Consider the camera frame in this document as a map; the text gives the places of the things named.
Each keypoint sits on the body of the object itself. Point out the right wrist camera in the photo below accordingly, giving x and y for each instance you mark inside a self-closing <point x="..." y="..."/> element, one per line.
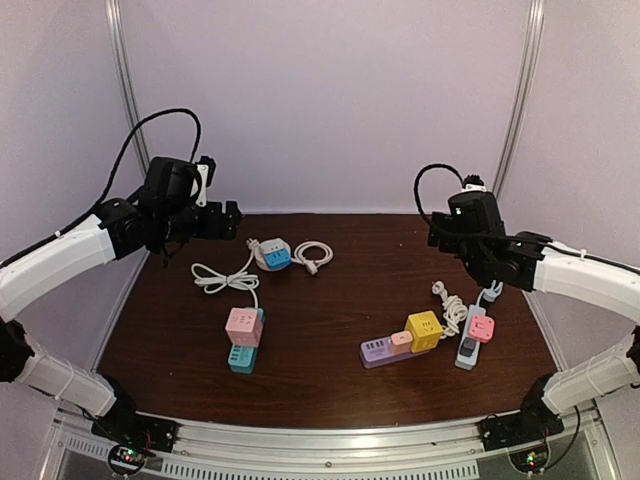
<point x="474" y="209"/>

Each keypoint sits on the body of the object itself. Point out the teal power strip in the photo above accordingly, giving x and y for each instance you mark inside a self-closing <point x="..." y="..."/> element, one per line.
<point x="242" y="359"/>

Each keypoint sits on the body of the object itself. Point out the yellow cube socket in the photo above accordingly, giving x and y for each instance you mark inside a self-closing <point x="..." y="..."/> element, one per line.
<point x="425" y="329"/>

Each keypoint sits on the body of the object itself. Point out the purple power strip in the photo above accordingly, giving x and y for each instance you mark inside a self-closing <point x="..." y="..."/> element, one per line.
<point x="376" y="353"/>

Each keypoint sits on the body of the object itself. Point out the right aluminium frame post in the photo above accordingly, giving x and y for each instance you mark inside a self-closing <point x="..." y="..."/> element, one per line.
<point x="527" y="70"/>

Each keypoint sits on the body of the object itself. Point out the pink square plug adapter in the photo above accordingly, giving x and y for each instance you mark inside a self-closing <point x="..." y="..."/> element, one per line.
<point x="481" y="328"/>

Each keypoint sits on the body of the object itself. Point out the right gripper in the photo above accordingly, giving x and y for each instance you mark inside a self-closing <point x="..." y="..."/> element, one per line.
<point x="446" y="243"/>

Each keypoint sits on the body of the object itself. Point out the blue white cube socket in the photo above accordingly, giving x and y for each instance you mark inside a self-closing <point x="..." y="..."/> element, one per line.
<point x="273" y="254"/>

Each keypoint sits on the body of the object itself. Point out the grey blue power strip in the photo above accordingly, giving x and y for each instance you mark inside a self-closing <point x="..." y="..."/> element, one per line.
<point x="464" y="362"/>

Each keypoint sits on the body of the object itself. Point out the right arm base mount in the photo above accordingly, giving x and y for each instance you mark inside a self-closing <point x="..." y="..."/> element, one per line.
<point x="499" y="432"/>

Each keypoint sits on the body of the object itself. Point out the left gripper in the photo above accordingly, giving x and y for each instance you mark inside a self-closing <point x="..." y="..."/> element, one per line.
<point x="212" y="230"/>

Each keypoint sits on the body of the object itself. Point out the front aluminium rail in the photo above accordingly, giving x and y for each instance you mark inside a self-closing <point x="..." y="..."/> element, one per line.
<point x="441" y="450"/>

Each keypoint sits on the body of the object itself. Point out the aluminium frame post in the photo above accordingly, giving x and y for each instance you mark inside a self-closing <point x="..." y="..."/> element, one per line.
<point x="527" y="70"/>
<point x="125" y="79"/>

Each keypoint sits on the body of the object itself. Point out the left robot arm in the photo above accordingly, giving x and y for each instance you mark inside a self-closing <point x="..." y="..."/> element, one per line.
<point x="116" y="230"/>

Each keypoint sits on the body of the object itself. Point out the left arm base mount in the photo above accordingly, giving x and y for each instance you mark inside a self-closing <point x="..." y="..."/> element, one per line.
<point x="146" y="433"/>

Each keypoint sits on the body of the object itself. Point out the left aluminium frame post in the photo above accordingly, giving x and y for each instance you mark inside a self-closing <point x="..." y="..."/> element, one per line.
<point x="125" y="79"/>

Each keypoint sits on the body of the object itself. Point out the black plug adapter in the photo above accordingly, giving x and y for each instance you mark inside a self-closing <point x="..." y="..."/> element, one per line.
<point x="467" y="347"/>

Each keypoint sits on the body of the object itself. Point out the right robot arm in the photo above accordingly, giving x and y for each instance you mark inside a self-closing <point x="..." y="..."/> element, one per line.
<point x="533" y="262"/>

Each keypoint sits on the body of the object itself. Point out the pink cube socket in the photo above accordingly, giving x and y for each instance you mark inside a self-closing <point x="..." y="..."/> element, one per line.
<point x="244" y="326"/>

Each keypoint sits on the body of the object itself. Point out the small pink plug adapter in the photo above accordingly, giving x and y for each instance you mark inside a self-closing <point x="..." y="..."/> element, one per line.
<point x="400" y="342"/>

